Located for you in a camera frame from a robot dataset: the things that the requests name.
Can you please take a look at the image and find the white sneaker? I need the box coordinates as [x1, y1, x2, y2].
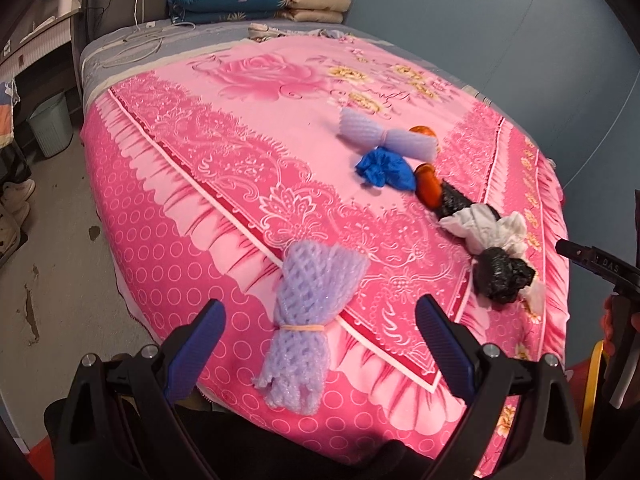
[0, 215, 23, 262]
[0, 179, 37, 226]

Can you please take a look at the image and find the long purple foam net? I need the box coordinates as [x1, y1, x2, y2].
[252, 240, 372, 417]

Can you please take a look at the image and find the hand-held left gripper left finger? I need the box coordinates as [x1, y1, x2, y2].
[52, 299, 228, 480]

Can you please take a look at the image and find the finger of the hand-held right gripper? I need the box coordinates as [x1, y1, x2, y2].
[555, 239, 640, 287]

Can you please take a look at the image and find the short purple foam net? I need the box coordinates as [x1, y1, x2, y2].
[336, 107, 438, 161]

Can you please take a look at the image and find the grey bed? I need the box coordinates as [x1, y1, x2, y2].
[75, 0, 571, 466]

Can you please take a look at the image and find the colourful hanging cloth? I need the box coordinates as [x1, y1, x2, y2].
[0, 79, 22, 147]

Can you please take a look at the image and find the white plastic scrap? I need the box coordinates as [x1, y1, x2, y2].
[520, 280, 548, 312]

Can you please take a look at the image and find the crumpled black plastic bag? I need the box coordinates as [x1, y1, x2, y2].
[470, 246, 537, 305]

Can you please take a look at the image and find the blue plastic bag bundle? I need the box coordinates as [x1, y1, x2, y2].
[355, 146, 417, 192]

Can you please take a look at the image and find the white desk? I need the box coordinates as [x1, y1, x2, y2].
[0, 0, 82, 92]

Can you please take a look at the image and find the white tissue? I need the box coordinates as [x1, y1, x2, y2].
[440, 205, 528, 257]

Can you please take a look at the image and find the small patterned cloth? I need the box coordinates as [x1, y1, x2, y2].
[248, 23, 283, 42]

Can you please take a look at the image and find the large orange peel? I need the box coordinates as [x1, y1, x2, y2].
[416, 164, 445, 208]

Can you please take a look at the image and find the yellow rimmed trash bin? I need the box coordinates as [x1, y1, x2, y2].
[580, 342, 610, 413]

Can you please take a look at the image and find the pink floral blanket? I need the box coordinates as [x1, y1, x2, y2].
[80, 35, 568, 466]

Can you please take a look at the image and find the knotted black plastic bag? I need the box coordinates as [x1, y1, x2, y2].
[435, 182, 501, 221]

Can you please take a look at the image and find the grey waste bin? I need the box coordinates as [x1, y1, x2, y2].
[27, 94, 75, 158]

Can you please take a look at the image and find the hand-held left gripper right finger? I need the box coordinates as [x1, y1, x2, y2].
[415, 294, 586, 480]

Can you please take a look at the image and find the white cable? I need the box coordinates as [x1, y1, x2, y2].
[102, 0, 196, 68]

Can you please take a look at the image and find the folded beige quilt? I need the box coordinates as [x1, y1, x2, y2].
[287, 0, 351, 25]

